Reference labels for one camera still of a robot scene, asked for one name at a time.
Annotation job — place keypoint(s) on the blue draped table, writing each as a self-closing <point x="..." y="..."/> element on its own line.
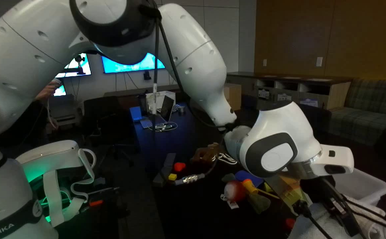
<point x="157" y="141"/>

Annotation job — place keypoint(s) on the red toy apple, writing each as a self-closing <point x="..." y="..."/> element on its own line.
<point x="234" y="190"/>

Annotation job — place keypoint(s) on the translucent white plastic bin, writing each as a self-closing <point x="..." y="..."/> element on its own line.
<point x="366" y="183"/>

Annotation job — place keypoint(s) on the small lit monitor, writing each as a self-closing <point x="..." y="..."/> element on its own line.
<point x="80" y="66"/>

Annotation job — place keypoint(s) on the brown plush toy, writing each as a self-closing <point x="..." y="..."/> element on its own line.
<point x="206" y="154"/>

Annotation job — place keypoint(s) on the red toy piece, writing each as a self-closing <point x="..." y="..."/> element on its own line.
<point x="180" y="166"/>

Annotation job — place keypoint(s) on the green plaid sofa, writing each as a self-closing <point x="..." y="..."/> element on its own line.
<point x="370" y="114"/>

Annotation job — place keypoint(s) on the person in dark clothing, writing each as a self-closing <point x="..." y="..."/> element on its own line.
<point x="47" y="93"/>

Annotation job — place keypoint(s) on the tan wrist camera mount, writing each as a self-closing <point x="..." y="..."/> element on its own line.
<point x="293" y="186"/>

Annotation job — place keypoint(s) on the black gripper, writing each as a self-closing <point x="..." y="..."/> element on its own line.
<point x="323" y="187"/>

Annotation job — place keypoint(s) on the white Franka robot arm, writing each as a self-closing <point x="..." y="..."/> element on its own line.
<point x="25" y="44"/>

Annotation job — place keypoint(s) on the small yellow cube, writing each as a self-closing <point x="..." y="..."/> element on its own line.
<point x="173" y="176"/>

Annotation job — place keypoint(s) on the yellow toy cylinder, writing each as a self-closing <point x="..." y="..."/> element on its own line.
<point x="249" y="184"/>

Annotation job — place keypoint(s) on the blue toy block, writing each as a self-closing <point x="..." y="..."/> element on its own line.
<point x="248" y="175"/>

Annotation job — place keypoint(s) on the white stand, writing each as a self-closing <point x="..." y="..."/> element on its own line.
<point x="157" y="102"/>

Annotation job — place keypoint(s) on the large wall screen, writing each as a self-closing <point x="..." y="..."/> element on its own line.
<point x="131" y="66"/>

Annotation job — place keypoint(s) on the wooden shelf cabinet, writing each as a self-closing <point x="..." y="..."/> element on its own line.
<point x="290" y="86"/>

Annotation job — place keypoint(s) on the white wall outlet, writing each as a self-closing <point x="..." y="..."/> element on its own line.
<point x="319" y="60"/>

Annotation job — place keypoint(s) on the white paper tag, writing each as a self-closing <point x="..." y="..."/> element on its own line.
<point x="233" y="204"/>

